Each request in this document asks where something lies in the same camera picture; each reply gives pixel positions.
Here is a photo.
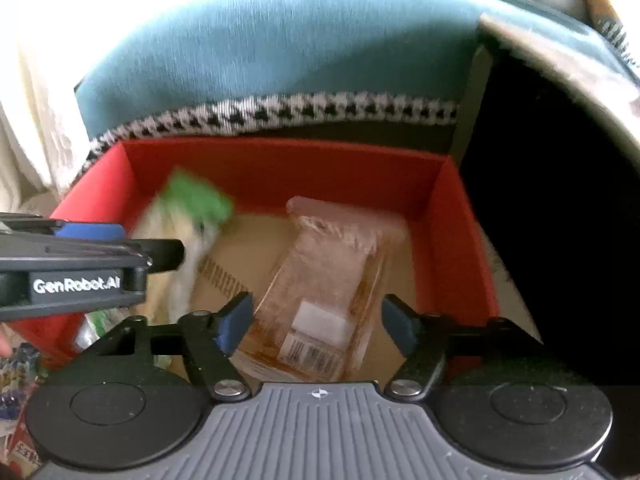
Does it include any red storage box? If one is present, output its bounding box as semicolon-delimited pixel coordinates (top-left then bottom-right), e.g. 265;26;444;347
10;137;501;381

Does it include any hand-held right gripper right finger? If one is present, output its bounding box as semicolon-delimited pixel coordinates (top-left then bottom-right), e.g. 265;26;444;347
381;294;543;402

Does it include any clear plastic snack packet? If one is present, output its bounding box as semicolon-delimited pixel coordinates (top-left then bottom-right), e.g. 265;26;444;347
232;196;408;383

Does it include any red snack packet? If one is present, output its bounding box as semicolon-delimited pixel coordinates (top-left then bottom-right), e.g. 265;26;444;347
0;419;47;479

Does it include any teal sofa blanket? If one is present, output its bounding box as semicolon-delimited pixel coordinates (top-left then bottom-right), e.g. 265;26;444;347
75;0;640;161

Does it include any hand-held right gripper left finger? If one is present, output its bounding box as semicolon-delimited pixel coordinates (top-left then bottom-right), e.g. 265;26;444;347
90;291;255;402

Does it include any green and white snack packet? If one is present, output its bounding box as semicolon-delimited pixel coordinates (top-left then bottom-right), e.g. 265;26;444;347
132;167;237;326

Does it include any blue purple snack packet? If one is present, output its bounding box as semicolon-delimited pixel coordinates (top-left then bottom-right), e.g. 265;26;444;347
0;344;45;420

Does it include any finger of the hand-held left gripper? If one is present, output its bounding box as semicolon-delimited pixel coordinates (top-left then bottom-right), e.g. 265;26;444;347
50;220;127;242
122;238;187;273

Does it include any white cloth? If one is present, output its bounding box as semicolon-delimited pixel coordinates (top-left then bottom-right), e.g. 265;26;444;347
0;0;101;211

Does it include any mustard patterned pillow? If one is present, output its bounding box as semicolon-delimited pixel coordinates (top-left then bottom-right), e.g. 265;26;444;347
577;0;630;45

